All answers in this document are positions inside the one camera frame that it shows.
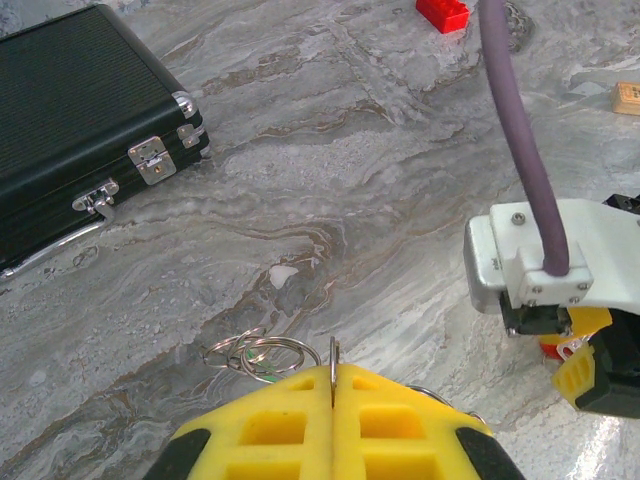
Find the red key tag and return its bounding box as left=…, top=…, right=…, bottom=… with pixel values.
left=538, top=335, right=587, bottom=362

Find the small clear object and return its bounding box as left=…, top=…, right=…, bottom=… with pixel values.
left=202, top=326, right=489, bottom=426

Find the red toy brick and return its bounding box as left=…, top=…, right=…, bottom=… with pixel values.
left=415, top=0, right=472, bottom=35

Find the small wooden block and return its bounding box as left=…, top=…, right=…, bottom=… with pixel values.
left=610, top=80, right=640, bottom=117

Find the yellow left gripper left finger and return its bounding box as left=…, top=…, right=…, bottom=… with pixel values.
left=142, top=364, right=335, bottom=480

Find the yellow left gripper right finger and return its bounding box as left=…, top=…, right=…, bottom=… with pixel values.
left=333, top=363, right=526, bottom=480

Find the black ribbed metal-trimmed case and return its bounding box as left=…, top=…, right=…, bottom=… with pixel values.
left=0, top=3, right=212, bottom=281

